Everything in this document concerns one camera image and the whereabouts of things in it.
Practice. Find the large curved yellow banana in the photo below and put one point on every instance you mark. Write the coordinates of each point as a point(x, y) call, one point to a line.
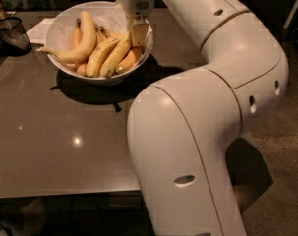
point(84, 48)

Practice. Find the dark mesh basket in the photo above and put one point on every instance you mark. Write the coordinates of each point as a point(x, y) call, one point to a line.
point(13, 38)

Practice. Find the white paper sheet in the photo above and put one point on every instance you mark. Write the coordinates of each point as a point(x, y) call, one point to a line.
point(37, 33)

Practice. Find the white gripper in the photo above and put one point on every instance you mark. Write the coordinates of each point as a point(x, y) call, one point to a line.
point(138, 4)

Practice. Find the long yellow banana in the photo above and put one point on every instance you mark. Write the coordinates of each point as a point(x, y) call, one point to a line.
point(115, 57)

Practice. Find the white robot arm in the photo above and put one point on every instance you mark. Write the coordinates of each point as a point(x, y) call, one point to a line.
point(180, 127)

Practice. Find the yellow banana middle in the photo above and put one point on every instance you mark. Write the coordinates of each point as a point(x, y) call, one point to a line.
point(99, 55)

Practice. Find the white ceramic bowl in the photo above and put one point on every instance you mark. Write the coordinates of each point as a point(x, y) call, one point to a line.
point(59, 37)

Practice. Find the small yellow banana behind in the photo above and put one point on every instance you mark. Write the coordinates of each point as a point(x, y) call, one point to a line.
point(103, 33)

